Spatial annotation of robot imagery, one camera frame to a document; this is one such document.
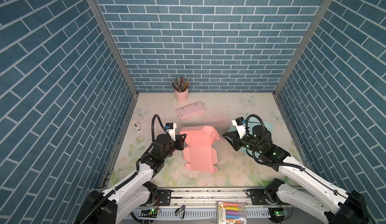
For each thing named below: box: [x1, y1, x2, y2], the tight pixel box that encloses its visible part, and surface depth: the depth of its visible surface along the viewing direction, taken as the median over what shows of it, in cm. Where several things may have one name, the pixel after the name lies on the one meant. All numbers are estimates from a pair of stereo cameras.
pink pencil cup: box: [174, 89, 189, 103], surface depth 113 cm
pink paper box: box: [179, 125, 224, 174], surface depth 77 cm
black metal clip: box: [174, 204, 186, 220], surface depth 71 cm
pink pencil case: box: [175, 101, 207, 121], surface depth 108 cm
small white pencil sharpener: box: [132, 122, 141, 133], surface depth 101 cm
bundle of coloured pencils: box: [170, 76, 191, 92], surface depth 110 cm
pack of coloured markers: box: [216, 200, 248, 224], surface depth 71 cm
